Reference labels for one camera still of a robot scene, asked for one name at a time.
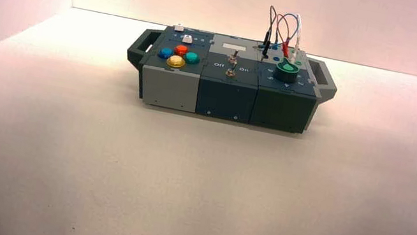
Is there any green rotary knob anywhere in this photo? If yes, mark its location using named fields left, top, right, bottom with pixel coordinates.
left=272, top=57, right=301, bottom=87

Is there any blue grey control box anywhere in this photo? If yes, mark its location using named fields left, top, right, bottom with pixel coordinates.
left=118, top=17, right=344, bottom=140

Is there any teal push button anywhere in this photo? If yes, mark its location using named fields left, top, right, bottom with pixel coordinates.
left=182, top=51, right=202, bottom=67

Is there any yellow push button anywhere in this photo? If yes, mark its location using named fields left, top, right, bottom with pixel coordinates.
left=165, top=53, right=188, bottom=71

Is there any red push button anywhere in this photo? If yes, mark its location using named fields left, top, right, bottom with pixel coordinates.
left=173, top=44, right=190, bottom=58

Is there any blue push button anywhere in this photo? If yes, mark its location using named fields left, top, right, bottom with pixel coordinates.
left=157, top=45, right=175, bottom=61

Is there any black banana plug cable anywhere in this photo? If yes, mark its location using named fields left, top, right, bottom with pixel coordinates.
left=260, top=4, right=279, bottom=62

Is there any blue banana plug cable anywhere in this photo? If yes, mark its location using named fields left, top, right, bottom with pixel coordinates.
left=270, top=10, right=303, bottom=55

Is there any red banana plug cable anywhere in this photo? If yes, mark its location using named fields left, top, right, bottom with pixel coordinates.
left=269, top=13, right=297, bottom=59

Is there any white banana plug cable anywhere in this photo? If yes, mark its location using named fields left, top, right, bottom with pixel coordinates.
left=288, top=13, right=306, bottom=63

